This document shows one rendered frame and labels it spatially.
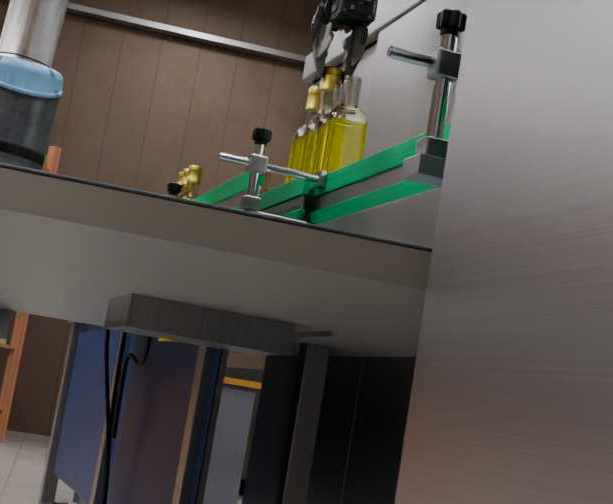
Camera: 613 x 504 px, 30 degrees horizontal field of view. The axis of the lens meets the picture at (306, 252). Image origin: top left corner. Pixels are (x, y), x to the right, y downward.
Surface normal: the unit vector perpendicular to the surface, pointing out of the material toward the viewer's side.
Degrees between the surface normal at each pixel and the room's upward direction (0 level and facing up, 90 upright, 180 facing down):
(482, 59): 90
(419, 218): 90
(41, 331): 90
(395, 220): 90
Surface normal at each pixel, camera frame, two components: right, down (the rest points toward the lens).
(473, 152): -0.93, -0.20
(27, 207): 0.22, -0.11
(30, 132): 0.73, 0.07
